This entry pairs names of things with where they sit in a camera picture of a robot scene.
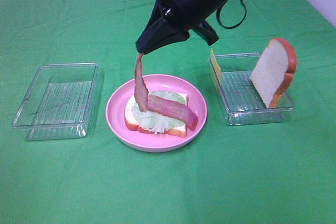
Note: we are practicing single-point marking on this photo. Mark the clear plastic container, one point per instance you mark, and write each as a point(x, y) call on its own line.
point(240, 102)
point(58, 103)

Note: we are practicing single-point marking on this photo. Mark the green lettuce leaf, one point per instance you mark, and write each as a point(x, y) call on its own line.
point(149, 120)

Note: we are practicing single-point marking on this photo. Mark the clear right plastic container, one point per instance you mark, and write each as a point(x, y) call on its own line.
point(240, 102)

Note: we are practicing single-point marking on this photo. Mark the bread slice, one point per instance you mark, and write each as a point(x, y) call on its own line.
point(131, 124)
point(273, 73)

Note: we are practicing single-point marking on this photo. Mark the clear left plastic container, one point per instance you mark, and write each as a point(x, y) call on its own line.
point(58, 103)

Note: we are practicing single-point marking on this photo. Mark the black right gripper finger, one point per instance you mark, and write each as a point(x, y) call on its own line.
point(172, 35)
point(152, 36)

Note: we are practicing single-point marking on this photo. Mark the green tablecloth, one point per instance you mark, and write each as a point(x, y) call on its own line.
point(269, 173)

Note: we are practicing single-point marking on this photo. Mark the bacon strip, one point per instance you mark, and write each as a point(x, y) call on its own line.
point(172, 109)
point(140, 90)

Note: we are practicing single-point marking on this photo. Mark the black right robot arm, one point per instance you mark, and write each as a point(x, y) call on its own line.
point(172, 19)

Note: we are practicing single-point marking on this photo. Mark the yellow cheese slice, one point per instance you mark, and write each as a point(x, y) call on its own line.
point(216, 72)

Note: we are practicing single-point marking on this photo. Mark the pink round plate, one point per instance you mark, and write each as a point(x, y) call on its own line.
point(154, 142)

